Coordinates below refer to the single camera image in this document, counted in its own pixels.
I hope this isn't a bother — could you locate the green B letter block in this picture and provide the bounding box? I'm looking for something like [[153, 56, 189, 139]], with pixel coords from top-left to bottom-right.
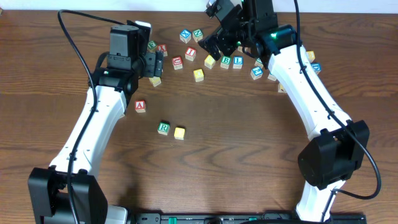
[[220, 56, 231, 69]]

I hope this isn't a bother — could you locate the green R letter block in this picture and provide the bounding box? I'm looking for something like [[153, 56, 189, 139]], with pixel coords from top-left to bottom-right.
[[157, 122, 170, 136]]

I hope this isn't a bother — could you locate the yellow O block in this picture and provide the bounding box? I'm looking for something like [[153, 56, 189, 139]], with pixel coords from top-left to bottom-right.
[[193, 69, 204, 82]]

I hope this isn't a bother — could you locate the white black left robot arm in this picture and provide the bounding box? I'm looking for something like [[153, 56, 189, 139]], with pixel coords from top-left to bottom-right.
[[28, 21, 163, 223]]

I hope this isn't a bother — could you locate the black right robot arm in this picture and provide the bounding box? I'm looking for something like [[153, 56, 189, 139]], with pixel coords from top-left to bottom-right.
[[199, 0, 369, 223]]

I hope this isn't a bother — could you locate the green N letter block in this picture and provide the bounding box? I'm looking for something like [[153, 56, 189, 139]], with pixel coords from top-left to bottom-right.
[[192, 29, 203, 42]]

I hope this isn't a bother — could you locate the plain yellow wooden block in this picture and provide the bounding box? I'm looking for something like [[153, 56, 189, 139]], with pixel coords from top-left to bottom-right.
[[149, 77, 162, 87]]

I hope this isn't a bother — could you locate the red I block left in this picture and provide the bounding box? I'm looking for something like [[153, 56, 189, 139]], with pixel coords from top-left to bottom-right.
[[185, 47, 197, 61]]

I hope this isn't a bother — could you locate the red U letter block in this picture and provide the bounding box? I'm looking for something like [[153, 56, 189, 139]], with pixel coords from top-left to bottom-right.
[[172, 56, 183, 70]]

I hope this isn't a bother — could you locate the blue X letter block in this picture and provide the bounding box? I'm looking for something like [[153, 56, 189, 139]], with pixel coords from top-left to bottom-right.
[[179, 29, 192, 44]]

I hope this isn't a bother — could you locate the blue L letter block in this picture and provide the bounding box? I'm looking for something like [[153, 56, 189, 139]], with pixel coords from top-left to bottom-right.
[[233, 56, 244, 69]]

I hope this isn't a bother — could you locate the green Z letter block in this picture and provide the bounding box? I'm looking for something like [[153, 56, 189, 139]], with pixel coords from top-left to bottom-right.
[[254, 58, 264, 68]]

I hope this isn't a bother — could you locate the red A letter block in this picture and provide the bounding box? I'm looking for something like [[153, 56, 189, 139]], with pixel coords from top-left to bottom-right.
[[134, 100, 146, 113]]

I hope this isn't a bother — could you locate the blue T letter block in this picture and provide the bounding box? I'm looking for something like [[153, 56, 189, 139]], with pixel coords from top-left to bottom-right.
[[267, 73, 277, 82]]

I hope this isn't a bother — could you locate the yellow 8 block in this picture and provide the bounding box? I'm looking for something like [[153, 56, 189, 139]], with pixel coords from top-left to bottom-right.
[[306, 51, 315, 63]]

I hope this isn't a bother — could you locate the blue D block right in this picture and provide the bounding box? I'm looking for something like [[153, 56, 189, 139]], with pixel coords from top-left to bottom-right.
[[311, 63, 322, 75]]

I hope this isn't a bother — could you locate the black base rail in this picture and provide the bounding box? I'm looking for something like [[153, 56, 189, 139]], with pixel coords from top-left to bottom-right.
[[130, 212, 368, 224]]

